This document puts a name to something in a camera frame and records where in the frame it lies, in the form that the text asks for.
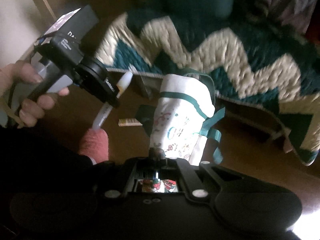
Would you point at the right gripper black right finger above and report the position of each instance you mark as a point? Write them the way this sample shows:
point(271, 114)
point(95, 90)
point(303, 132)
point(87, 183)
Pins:
point(192, 183)

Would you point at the white printed drawstring bag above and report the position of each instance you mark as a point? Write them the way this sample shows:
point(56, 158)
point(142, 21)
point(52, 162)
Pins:
point(184, 118)

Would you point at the purple backpack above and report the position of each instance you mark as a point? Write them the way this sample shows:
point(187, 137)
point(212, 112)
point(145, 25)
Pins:
point(295, 13)

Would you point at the teal white zigzag rug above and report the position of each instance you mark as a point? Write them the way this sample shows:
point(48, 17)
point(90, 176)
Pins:
point(249, 65)

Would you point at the small beige snack stick wrapper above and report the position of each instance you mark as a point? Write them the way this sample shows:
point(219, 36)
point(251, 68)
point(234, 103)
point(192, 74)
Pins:
point(129, 122)

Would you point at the person's left hand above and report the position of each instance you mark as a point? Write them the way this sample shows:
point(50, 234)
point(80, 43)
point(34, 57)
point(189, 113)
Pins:
point(31, 111)

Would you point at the translucent white right gripper left finger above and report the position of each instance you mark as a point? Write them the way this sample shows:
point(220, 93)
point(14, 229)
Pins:
point(124, 83)

